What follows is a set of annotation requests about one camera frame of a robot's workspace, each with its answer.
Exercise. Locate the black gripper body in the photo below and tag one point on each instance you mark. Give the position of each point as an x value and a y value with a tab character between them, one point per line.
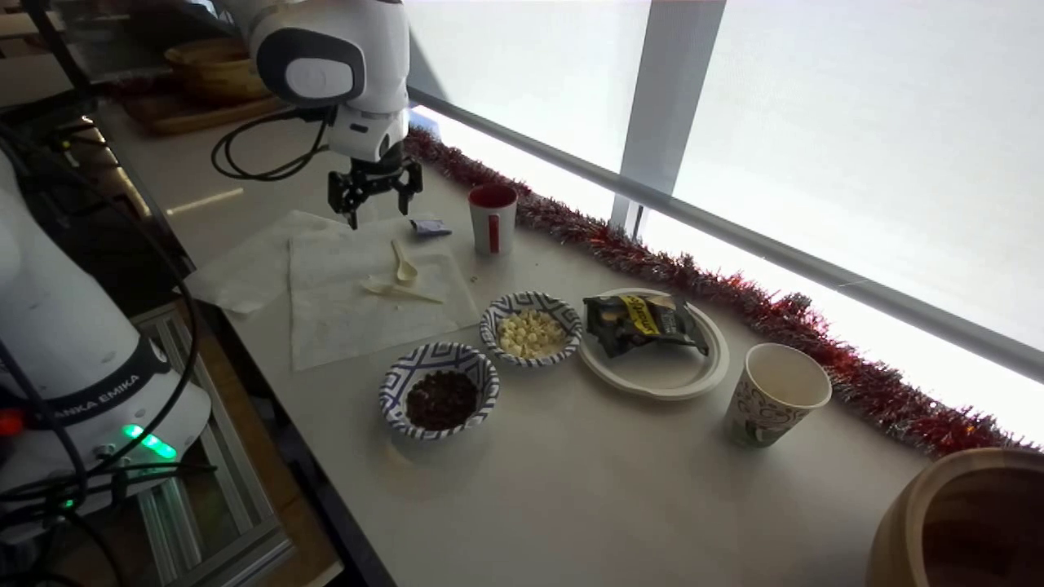
360	182

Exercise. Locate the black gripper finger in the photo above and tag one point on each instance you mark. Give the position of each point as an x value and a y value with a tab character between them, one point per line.
353	215
405	202

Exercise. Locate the cream plastic spoon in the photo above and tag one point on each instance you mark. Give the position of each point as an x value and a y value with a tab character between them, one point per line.
403	269

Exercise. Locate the patterned bowl with dark beans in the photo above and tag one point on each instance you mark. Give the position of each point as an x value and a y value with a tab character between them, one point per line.
437	393

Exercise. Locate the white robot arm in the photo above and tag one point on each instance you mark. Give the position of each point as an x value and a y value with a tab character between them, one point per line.
353	61

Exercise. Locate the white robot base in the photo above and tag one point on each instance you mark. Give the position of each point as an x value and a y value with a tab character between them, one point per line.
102	379

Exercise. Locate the red and white cup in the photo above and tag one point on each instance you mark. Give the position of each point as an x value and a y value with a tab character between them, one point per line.
493	220

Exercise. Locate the patterned bowl with popcorn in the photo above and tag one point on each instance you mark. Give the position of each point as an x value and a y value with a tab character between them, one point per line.
529	330

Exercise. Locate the wooden bowl far end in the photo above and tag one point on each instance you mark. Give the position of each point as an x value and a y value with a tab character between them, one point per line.
215	70

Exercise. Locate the patterned paper cup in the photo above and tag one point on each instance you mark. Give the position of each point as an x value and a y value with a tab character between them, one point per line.
774	393

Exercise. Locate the small blue wrapper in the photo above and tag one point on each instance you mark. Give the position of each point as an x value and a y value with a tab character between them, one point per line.
429	230

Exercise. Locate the upper white paper towel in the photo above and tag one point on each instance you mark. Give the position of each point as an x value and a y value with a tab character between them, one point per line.
333	322

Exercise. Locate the white paper towel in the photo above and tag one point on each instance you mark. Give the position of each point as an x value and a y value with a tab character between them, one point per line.
333	322
255	272

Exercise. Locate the cream plastic fork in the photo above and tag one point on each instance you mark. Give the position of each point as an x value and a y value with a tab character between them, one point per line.
392	291

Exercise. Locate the lower white paper towel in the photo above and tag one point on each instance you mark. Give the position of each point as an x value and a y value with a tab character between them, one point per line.
255	272

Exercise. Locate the wooden stick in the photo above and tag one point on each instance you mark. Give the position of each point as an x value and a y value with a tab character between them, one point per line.
203	202

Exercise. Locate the wooden tray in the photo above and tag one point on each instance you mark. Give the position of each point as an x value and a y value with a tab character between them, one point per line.
171	112

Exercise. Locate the dark snack packet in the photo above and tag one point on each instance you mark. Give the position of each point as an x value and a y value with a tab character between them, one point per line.
629	322

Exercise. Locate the white plate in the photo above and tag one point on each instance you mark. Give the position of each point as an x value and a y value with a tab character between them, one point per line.
663	371

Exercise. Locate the red tinsel garland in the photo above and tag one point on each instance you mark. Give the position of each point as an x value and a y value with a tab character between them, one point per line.
866	391

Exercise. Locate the aluminium frame rail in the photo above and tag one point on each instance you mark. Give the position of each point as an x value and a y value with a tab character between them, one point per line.
212	522

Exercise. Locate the wooden bowl near camera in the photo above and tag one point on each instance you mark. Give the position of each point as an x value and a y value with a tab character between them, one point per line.
966	521

